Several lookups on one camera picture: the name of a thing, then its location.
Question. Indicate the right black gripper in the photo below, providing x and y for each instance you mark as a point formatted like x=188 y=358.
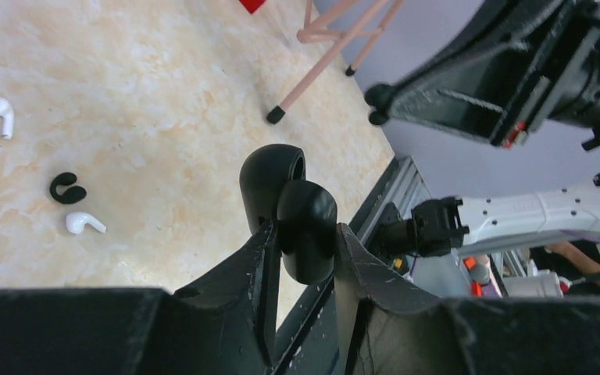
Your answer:
x=514 y=65

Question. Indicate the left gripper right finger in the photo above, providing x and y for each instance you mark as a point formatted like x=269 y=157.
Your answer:
x=399 y=328

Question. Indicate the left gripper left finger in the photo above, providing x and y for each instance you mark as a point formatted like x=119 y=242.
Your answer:
x=221 y=323

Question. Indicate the black earbud charging case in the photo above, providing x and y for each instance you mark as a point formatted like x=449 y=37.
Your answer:
x=274 y=187

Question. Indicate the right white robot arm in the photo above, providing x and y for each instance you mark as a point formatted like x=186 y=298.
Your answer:
x=485 y=225

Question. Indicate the pink perforated music stand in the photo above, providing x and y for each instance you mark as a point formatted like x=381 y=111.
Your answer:
x=370 y=25

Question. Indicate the white earbud lower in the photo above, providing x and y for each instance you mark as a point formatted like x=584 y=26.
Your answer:
x=77 y=221

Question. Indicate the white earbud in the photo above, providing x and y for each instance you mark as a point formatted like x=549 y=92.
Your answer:
x=77 y=221
x=7 y=116

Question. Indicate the red square box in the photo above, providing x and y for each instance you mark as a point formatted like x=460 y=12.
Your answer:
x=251 y=6

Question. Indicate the white earbud upper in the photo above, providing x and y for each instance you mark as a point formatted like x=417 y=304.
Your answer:
x=7 y=116

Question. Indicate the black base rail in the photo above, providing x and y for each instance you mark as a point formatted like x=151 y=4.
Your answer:
x=309 y=336

